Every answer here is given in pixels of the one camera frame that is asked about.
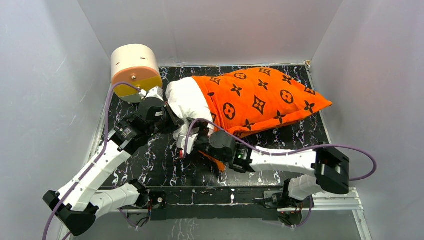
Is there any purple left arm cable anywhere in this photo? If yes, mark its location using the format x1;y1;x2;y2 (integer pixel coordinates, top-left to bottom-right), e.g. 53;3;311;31
42;81;147;240

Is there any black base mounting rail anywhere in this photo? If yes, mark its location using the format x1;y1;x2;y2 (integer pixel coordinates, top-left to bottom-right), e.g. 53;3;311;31
150;186;307;224

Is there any orange patterned pillowcase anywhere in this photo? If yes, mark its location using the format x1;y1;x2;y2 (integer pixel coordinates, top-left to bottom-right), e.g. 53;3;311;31
191;67;333;173

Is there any white pillow insert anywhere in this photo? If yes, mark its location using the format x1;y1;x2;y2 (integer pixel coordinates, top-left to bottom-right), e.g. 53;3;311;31
165;77;213;140

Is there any cream drum with orange face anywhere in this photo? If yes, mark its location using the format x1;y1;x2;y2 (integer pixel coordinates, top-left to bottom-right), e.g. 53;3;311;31
110;44;163;103

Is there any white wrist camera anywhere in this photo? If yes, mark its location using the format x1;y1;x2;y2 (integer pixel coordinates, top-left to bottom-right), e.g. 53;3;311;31
145;86;164;101
176;133;199;159

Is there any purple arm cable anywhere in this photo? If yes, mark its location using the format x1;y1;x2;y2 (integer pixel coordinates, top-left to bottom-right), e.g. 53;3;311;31
183;118;378;229
42;81;147;240

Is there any aluminium frame rail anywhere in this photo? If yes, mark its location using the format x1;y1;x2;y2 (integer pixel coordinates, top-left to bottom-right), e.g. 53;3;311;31
57;187;373;240

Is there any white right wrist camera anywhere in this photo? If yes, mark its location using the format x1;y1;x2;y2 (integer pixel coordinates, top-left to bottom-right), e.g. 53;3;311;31
176;133;199;159

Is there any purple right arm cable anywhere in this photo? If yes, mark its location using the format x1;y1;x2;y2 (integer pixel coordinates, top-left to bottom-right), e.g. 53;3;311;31
183;118;378;229

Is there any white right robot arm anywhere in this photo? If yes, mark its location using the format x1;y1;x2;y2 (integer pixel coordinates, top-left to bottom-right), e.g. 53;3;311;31
194;131;350;208

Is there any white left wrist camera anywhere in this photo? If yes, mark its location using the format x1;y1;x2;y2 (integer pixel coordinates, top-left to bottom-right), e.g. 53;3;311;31
145;86;164;101

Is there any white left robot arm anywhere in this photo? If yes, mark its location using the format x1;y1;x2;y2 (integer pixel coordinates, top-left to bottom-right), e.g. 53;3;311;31
43;97;185;236

